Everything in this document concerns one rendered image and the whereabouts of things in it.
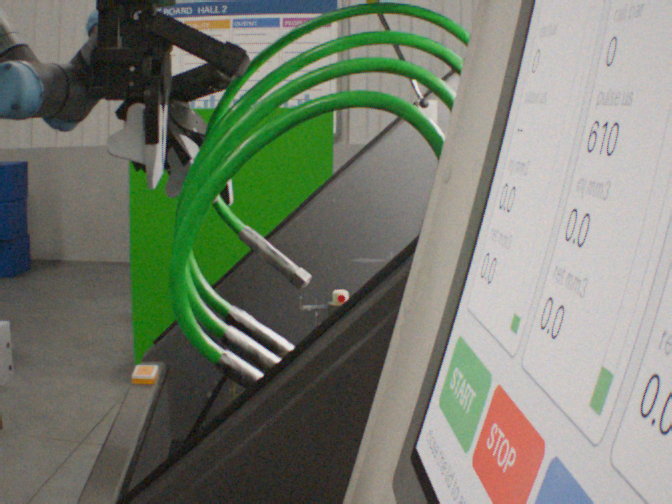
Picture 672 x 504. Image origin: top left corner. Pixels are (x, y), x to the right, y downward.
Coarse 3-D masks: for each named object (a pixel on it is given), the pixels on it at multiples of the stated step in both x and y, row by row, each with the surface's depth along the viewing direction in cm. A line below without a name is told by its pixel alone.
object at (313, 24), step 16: (320, 16) 98; (336, 16) 97; (352, 16) 97; (416, 16) 94; (432, 16) 94; (288, 32) 99; (304, 32) 99; (448, 32) 94; (464, 32) 93; (272, 48) 100; (256, 64) 101; (240, 80) 102; (224, 96) 103; (224, 112) 103; (208, 128) 104; (224, 208) 105; (240, 224) 105
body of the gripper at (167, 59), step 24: (96, 0) 88; (120, 0) 87; (144, 0) 87; (168, 0) 88; (120, 24) 89; (144, 24) 89; (96, 48) 89; (120, 48) 87; (144, 48) 88; (168, 48) 90; (96, 72) 89; (120, 72) 88; (144, 72) 88; (168, 72) 92; (96, 96) 88; (120, 96) 88
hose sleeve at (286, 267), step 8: (240, 232) 104; (248, 232) 104; (256, 232) 105; (248, 240) 104; (256, 240) 104; (264, 240) 104; (256, 248) 104; (264, 248) 104; (272, 248) 104; (264, 256) 104; (272, 256) 103; (280, 256) 103; (272, 264) 104; (280, 264) 103; (288, 264) 103; (280, 272) 104; (288, 272) 103
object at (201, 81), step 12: (192, 72) 105; (204, 72) 105; (216, 72) 104; (180, 84) 106; (192, 84) 105; (204, 84) 105; (216, 84) 105; (228, 84) 106; (168, 96) 108; (180, 96) 108; (192, 96) 109; (204, 96) 110
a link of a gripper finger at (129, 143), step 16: (128, 112) 90; (160, 112) 90; (128, 128) 90; (160, 128) 90; (112, 144) 90; (128, 144) 91; (144, 144) 90; (160, 144) 91; (144, 160) 91; (160, 160) 91
